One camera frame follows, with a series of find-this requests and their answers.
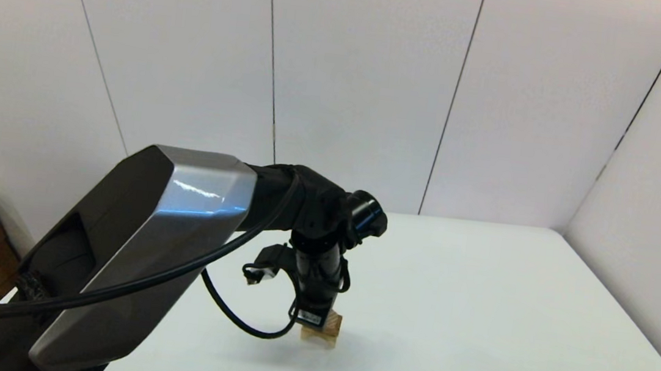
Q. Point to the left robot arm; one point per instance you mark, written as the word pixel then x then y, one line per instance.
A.
pixel 167 223

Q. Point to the rectangular wooden building block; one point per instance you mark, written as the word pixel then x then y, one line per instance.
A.
pixel 335 324

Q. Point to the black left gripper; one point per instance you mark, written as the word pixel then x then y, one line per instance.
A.
pixel 317 282

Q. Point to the arched wooden building block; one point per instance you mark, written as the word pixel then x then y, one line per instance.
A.
pixel 314 336

